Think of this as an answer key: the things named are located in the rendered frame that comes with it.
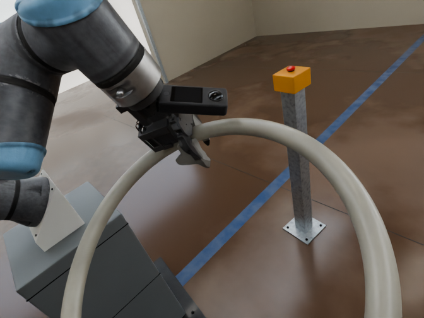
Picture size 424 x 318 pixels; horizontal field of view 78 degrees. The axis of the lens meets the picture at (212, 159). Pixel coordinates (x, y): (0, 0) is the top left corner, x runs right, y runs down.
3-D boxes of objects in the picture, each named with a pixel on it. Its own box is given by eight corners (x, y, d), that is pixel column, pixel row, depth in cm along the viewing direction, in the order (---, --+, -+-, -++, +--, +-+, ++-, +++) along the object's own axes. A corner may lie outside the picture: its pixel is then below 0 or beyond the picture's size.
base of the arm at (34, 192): (26, 214, 107) (-4, 212, 100) (41, 171, 106) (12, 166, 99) (36, 236, 94) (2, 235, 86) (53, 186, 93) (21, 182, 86)
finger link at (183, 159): (189, 171, 57) (166, 141, 51) (214, 164, 55) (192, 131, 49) (187, 182, 54) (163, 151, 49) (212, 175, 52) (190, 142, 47)
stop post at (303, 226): (326, 226, 173) (324, 62, 113) (307, 245, 165) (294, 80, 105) (300, 211, 188) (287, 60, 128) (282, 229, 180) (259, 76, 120)
